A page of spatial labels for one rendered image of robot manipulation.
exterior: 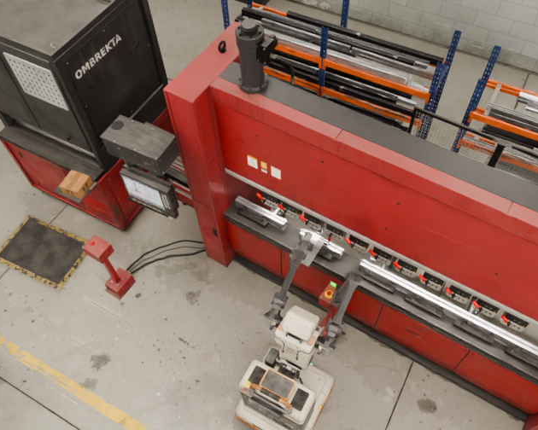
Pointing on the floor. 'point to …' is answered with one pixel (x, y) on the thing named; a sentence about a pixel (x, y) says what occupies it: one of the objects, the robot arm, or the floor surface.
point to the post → (497, 153)
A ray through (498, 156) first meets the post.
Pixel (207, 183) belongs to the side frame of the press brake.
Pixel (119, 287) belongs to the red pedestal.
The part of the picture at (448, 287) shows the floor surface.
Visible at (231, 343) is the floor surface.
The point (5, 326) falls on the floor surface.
